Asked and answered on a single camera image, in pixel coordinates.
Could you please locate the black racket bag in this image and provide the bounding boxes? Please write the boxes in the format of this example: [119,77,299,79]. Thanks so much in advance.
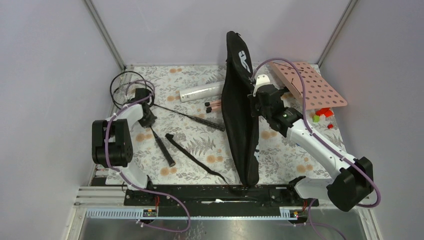
[221,31,260,187]

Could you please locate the black badminton racket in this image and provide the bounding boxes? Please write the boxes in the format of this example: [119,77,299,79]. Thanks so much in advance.
[109,70,176,167]
[125,79,226,132]

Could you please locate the pink music stand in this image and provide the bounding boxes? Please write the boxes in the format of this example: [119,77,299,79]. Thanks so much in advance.
[267,61,348,112]

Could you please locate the white shuttlecock tube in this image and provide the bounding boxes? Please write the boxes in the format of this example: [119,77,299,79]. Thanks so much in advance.
[179,81,225,103]

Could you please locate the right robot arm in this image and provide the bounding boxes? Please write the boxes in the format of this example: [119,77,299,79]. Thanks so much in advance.
[248,83,381,212]

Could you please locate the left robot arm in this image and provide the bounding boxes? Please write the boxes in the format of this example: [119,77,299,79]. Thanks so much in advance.
[91,88,155,206]

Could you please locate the floral tablecloth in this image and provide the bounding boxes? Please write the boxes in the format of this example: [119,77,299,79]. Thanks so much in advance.
[115,65,330,185]

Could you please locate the green toy block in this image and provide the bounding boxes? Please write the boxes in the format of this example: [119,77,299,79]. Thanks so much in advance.
[312,115,320,123]

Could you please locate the red toy blocks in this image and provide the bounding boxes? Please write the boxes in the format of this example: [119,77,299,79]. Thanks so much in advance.
[315,107,334,118]

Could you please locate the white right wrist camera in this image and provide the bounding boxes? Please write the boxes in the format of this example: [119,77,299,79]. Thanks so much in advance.
[252,74,271,97]

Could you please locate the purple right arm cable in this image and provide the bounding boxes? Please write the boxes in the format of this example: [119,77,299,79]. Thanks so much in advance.
[250,57,382,240]

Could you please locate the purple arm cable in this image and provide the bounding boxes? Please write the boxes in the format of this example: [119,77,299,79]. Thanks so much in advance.
[250,57,382,240]
[104,79,192,234]

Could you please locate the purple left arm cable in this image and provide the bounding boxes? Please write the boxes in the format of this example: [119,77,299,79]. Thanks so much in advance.
[104,79,192,234]

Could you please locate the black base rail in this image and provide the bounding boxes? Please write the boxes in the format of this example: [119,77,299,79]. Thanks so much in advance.
[123,184,319,218]

